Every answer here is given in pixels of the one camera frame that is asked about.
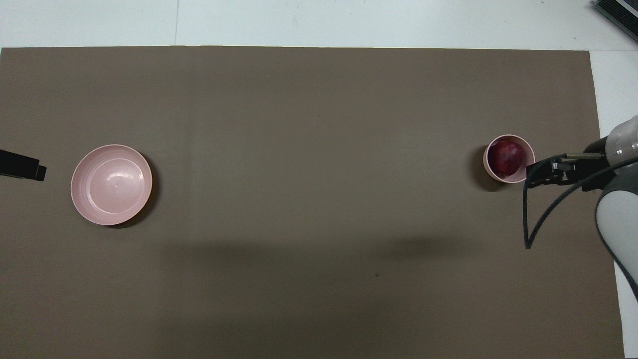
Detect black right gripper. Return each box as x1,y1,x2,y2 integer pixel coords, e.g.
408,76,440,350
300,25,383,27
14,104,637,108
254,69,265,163
526,137,619,193

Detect dark red apple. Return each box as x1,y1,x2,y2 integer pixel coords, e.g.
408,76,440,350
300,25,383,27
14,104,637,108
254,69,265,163
487,140,526,178

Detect pink bowl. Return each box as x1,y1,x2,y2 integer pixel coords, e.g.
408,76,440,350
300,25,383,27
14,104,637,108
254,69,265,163
482,134,536,185

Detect pink plate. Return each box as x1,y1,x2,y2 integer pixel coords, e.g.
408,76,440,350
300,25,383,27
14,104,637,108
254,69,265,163
70,144,154,226

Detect dark ribbed box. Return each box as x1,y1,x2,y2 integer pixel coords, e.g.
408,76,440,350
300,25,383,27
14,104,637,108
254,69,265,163
592,0,638,43

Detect brown table mat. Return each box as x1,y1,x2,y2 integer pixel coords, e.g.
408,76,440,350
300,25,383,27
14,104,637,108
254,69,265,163
0,46,625,359

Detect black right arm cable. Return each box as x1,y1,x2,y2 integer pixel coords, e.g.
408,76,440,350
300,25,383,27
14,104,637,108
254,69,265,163
522,152,638,250

